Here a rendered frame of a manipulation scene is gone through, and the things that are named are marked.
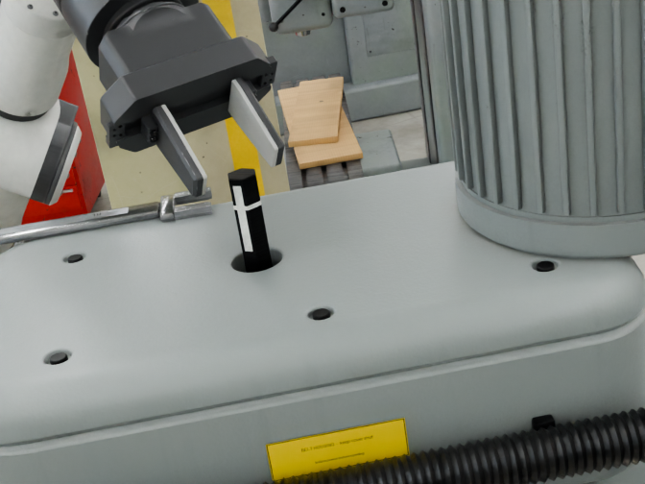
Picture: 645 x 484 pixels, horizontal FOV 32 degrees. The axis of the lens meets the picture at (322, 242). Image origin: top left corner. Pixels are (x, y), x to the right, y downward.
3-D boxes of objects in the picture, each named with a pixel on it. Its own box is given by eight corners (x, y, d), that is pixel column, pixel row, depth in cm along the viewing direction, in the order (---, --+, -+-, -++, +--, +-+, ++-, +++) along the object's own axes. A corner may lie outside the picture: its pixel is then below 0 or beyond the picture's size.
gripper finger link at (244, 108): (275, 144, 72) (229, 78, 75) (271, 174, 75) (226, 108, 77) (297, 136, 73) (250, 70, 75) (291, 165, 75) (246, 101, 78)
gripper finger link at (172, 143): (204, 200, 73) (161, 132, 75) (207, 170, 70) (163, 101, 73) (182, 208, 72) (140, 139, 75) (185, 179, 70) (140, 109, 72)
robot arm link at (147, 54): (268, 123, 82) (192, 13, 86) (284, 31, 74) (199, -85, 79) (110, 181, 77) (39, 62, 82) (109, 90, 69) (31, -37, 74)
